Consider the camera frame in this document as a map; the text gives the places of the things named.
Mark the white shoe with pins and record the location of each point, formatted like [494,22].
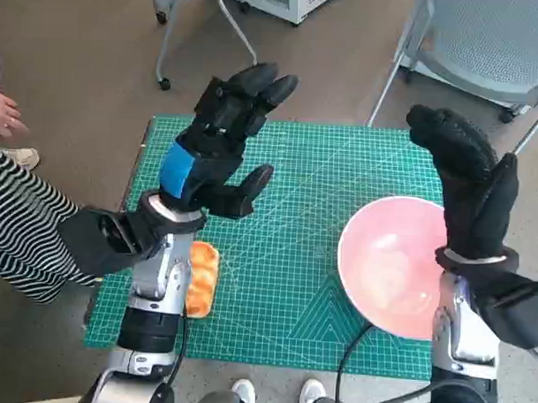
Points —
[312,394]
[244,393]

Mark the long toy bread loaf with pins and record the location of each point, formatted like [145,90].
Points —
[202,279]

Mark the pink bowl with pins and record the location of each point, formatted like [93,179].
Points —
[381,267]

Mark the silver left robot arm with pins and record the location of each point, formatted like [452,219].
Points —
[156,268]

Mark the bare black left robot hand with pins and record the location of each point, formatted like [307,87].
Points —
[209,142]

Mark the grey mesh chair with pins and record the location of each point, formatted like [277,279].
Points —
[491,41]

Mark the green cutting mat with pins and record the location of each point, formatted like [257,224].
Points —
[296,189]

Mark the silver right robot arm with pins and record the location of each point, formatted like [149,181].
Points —
[468,332]

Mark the white vented cabinet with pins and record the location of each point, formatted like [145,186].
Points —
[293,3]

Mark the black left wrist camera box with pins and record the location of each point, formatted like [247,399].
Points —
[90,244]

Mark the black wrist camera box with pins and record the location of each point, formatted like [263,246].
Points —
[513,307]
[90,244]

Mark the grey rolling chair frame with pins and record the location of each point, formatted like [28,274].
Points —
[164,52]

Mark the person's hand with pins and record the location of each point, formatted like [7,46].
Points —
[2,117]

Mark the person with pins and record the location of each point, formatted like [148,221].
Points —
[17,210]
[21,156]

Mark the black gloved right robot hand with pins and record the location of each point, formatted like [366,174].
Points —
[468,182]

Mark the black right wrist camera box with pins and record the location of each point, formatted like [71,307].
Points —
[513,307]

